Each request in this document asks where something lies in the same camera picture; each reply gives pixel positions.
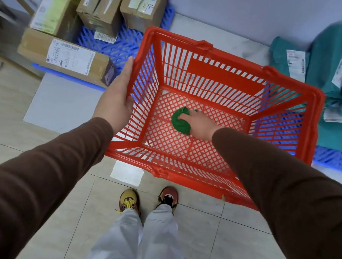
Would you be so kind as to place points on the small teal parcel bag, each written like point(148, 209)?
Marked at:
point(285, 58)

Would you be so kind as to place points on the blue plastic pallet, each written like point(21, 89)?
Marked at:
point(337, 156)
point(122, 43)

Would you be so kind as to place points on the person's left thumb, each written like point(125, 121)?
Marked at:
point(130, 103)

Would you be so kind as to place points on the person's white trousers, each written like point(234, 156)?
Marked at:
point(140, 243)

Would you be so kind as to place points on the long cardboard box white label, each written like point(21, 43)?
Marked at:
point(67, 57)

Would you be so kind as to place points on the cardboard box handwritten label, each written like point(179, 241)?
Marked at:
point(143, 2)

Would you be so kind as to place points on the person's yellow red shoe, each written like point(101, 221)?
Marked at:
point(129, 200)
point(168, 196)

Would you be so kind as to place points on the person's right yellow red shoe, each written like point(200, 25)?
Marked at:
point(168, 196)

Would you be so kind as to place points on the red plastic shopping basket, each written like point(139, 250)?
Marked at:
point(221, 78)

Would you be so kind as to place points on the person's left forearm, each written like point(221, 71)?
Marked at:
point(25, 184)

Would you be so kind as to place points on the person's right hand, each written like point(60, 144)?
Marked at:
point(202, 127)

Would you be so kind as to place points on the person's left yellow red shoe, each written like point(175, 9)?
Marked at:
point(129, 200)

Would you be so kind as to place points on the person's right forearm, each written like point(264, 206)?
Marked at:
point(290, 197)

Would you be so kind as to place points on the person's right fingers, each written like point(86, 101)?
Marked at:
point(186, 116)

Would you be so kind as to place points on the person's left hand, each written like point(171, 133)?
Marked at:
point(113, 101)

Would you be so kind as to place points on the cardboard box pale green label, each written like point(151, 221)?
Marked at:
point(52, 15)

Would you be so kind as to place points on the green round cloth pad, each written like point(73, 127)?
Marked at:
point(179, 124)

